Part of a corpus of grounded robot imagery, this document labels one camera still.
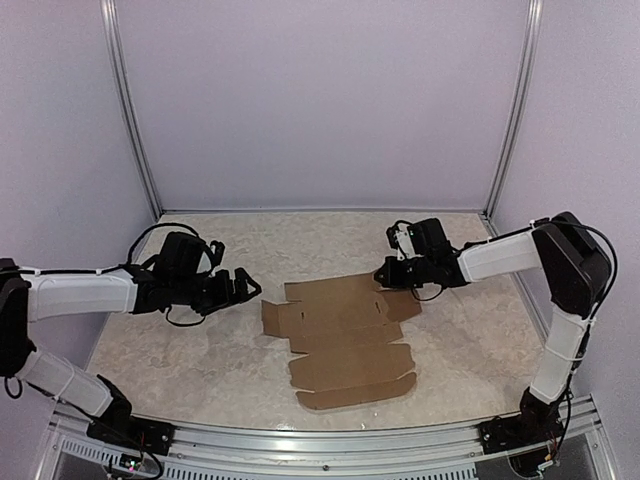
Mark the aluminium front frame rail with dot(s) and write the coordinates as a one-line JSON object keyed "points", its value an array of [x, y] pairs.
{"points": [[445, 451]]}

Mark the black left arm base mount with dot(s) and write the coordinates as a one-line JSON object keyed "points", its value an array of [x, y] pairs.
{"points": [[145, 435]]}

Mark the brown cardboard box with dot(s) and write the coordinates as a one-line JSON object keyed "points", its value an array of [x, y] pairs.
{"points": [[346, 336]]}

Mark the right aluminium corner post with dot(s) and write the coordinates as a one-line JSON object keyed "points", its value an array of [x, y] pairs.
{"points": [[518, 106]]}

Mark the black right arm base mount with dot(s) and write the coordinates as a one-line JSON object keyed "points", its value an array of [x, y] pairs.
{"points": [[501, 434]]}

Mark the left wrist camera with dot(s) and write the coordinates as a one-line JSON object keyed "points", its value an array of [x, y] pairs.
{"points": [[215, 254]]}

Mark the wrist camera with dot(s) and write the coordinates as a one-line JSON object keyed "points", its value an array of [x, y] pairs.
{"points": [[399, 239], [215, 254]]}

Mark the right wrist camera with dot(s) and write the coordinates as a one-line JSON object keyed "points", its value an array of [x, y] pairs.
{"points": [[399, 239]]}

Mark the left aluminium corner post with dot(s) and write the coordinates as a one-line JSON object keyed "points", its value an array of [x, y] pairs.
{"points": [[109, 14]]}

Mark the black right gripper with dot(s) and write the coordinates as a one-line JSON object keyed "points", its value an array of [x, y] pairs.
{"points": [[389, 280]]}

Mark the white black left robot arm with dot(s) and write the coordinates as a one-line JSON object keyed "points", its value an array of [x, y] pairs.
{"points": [[32, 295]]}

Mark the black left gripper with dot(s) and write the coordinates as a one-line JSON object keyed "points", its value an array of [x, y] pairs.
{"points": [[225, 296]]}

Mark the aluminium corner post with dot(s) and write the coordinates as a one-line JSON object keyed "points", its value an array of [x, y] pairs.
{"points": [[518, 106], [109, 14]]}

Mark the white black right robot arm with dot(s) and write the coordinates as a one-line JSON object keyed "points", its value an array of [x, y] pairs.
{"points": [[579, 266]]}

